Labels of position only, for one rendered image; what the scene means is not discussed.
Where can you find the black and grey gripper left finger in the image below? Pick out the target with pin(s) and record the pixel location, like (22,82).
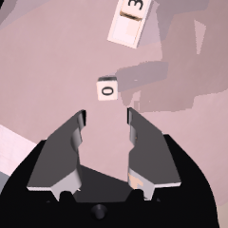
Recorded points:
(51,167)

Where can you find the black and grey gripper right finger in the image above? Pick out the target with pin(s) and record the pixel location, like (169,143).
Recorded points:
(166,173)

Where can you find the white number cube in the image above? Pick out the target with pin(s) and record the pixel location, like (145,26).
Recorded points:
(107,88)
(134,9)

